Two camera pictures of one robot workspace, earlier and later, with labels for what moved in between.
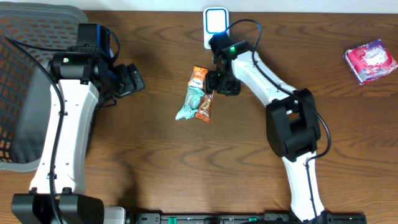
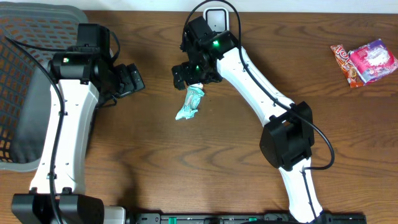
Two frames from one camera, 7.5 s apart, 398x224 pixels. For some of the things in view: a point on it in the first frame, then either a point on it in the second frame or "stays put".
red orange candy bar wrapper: x=204 y=111 -> x=343 y=58
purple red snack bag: x=370 y=61 stays put
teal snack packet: x=191 y=104 stays put
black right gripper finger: x=212 y=81 -> x=180 y=74
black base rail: x=267 y=218 stays put
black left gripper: x=125 y=81 stays put
